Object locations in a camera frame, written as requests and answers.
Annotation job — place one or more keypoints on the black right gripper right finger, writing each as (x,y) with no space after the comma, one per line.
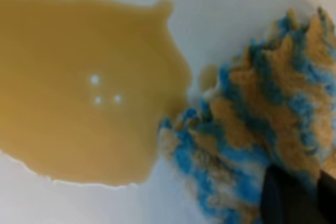
(327,197)

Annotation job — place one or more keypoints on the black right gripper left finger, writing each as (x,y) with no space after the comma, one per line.
(284,200)

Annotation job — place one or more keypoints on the blue stained rag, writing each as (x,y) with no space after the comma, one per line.
(273,105)

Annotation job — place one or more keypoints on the brown coffee stain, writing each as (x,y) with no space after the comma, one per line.
(84,85)

